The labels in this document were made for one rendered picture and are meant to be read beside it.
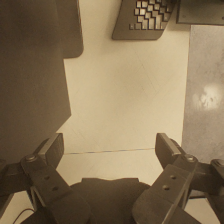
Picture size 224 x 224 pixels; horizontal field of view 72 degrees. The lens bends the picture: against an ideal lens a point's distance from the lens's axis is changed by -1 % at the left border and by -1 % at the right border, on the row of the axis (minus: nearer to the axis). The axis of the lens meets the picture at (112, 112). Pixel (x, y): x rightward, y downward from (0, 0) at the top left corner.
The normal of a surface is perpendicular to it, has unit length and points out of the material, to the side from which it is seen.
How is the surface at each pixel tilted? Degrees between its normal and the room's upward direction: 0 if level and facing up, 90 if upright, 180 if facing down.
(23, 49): 86
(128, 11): 5
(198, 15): 0
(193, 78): 0
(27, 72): 86
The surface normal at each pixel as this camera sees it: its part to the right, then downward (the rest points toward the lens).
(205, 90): 0.02, 0.30
